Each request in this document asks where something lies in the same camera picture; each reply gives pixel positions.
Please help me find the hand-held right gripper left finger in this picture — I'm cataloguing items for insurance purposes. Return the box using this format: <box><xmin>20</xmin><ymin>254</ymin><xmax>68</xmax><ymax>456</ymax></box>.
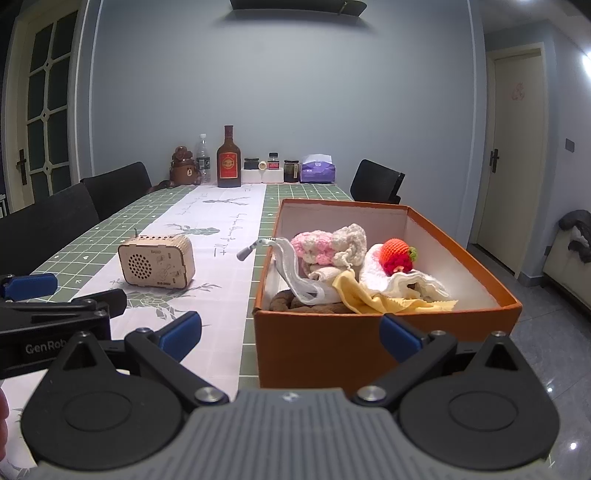
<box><xmin>46</xmin><ymin>311</ymin><xmax>230</xmax><ymax>409</ymax></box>

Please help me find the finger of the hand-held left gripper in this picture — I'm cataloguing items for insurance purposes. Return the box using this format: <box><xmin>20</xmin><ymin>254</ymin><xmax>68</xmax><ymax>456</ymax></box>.
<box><xmin>0</xmin><ymin>272</ymin><xmax>59</xmax><ymax>301</ymax></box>
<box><xmin>0</xmin><ymin>288</ymin><xmax>128</xmax><ymax>325</ymax></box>

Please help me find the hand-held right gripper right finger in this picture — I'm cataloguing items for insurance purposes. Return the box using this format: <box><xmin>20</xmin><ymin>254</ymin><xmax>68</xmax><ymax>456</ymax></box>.
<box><xmin>355</xmin><ymin>313</ymin><xmax>546</xmax><ymax>409</ymax></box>

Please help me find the yellow cloth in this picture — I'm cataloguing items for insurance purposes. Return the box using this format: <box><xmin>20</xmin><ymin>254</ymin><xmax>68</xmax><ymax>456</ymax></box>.
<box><xmin>332</xmin><ymin>269</ymin><xmax>459</xmax><ymax>315</ymax></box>

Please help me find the white towel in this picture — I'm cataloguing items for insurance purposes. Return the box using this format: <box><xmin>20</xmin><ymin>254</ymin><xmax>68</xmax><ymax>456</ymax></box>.
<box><xmin>359</xmin><ymin>253</ymin><xmax>450</xmax><ymax>301</ymax></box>

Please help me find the orange cardboard box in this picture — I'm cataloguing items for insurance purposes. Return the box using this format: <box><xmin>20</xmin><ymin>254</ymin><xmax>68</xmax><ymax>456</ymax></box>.
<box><xmin>253</xmin><ymin>198</ymin><xmax>523</xmax><ymax>389</ymax></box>

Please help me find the crochet strawberry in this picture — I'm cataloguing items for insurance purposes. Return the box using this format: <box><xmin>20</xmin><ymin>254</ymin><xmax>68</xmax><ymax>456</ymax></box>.
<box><xmin>380</xmin><ymin>237</ymin><xmax>419</xmax><ymax>277</ymax></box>

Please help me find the small white cloth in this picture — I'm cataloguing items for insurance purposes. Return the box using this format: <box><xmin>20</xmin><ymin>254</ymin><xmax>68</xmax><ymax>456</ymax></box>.
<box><xmin>307</xmin><ymin>265</ymin><xmax>345</xmax><ymax>284</ymax></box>

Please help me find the brown braided plush cloth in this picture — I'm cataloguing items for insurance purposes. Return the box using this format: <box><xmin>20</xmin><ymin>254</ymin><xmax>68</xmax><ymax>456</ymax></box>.
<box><xmin>269</xmin><ymin>290</ymin><xmax>352</xmax><ymax>316</ymax></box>

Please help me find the pink white crochet piece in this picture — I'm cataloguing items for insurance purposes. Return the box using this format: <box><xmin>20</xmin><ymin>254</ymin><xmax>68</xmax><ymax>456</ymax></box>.
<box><xmin>290</xmin><ymin>223</ymin><xmax>368</xmax><ymax>278</ymax></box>

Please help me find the white mesh net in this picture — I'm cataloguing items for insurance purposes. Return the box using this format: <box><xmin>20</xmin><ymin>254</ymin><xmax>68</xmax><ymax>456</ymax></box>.
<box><xmin>236</xmin><ymin>237</ymin><xmax>336</xmax><ymax>306</ymax></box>

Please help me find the black dining chair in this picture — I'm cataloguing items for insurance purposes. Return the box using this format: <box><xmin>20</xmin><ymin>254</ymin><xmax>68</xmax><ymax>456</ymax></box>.
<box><xmin>80</xmin><ymin>161</ymin><xmax>153</xmax><ymax>222</ymax></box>
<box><xmin>0</xmin><ymin>182</ymin><xmax>100</xmax><ymax>276</ymax></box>

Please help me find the wooden radio box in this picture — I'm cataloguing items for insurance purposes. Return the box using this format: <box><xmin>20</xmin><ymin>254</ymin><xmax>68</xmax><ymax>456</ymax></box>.
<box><xmin>117</xmin><ymin>233</ymin><xmax>196</xmax><ymax>288</ymax></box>

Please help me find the white printed table runner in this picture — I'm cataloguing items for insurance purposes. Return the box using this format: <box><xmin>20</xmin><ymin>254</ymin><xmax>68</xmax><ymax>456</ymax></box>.
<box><xmin>0</xmin><ymin>184</ymin><xmax>269</xmax><ymax>467</ymax></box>

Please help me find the brown bear jar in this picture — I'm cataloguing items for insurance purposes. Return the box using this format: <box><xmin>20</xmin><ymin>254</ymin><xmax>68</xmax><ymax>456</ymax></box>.
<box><xmin>168</xmin><ymin>146</ymin><xmax>203</xmax><ymax>186</ymax></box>

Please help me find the black office chair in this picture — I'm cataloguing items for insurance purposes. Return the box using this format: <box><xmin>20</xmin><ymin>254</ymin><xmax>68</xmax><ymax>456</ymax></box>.
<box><xmin>349</xmin><ymin>159</ymin><xmax>406</xmax><ymax>205</ymax></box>

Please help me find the clear water bottle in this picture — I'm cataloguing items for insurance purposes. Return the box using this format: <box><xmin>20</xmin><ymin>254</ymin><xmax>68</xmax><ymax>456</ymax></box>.
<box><xmin>196</xmin><ymin>134</ymin><xmax>212</xmax><ymax>186</ymax></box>

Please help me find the light sofa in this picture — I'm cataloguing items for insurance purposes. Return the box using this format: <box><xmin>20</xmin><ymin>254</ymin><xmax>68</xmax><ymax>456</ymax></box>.
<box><xmin>542</xmin><ymin>226</ymin><xmax>591</xmax><ymax>320</ymax></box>

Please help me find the white rectangular box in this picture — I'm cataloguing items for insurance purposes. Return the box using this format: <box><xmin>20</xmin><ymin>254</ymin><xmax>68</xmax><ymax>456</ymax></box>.
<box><xmin>241</xmin><ymin>168</ymin><xmax>285</xmax><ymax>184</ymax></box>

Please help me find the brown liquor bottle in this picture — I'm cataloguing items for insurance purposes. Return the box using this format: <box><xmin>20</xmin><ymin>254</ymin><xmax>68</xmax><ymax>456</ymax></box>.
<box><xmin>215</xmin><ymin>124</ymin><xmax>243</xmax><ymax>188</ymax></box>

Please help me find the purple tissue pack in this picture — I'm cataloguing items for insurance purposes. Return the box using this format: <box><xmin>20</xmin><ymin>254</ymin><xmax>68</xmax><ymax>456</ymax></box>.
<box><xmin>300</xmin><ymin>154</ymin><xmax>337</xmax><ymax>184</ymax></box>

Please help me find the cream door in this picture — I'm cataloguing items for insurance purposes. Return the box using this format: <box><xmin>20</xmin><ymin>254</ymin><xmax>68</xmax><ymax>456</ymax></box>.
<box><xmin>475</xmin><ymin>43</ymin><xmax>556</xmax><ymax>288</ymax></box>

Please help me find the glass pane door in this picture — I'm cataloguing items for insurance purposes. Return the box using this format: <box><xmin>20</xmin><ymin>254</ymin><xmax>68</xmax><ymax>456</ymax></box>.
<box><xmin>0</xmin><ymin>0</ymin><xmax>94</xmax><ymax>219</ymax></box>

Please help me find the dark clothing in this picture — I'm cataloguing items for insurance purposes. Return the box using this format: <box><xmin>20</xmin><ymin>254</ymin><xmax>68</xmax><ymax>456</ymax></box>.
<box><xmin>557</xmin><ymin>209</ymin><xmax>591</xmax><ymax>264</ymax></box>

